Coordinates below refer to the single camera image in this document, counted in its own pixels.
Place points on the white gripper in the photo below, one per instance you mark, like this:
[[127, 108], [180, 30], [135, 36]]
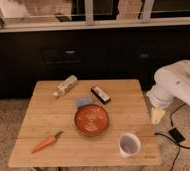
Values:
[[159, 98]]

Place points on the white ceramic cup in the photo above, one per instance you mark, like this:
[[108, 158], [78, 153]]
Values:
[[129, 145]]

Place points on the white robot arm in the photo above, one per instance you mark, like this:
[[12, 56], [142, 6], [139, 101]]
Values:
[[171, 81]]

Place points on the orange ceramic bowl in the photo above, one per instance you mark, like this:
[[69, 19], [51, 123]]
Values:
[[91, 120]]

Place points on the black power adapter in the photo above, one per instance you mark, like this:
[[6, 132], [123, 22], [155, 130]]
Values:
[[176, 135]]

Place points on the brown chocolate bar box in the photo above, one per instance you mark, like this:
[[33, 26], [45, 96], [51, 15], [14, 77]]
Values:
[[100, 94]]

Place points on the blue sponge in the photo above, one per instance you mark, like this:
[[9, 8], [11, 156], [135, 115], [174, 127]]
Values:
[[80, 102]]

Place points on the orange toy carrot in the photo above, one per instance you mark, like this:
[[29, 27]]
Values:
[[47, 141]]

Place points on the black cabinet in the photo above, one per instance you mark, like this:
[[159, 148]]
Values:
[[118, 53]]

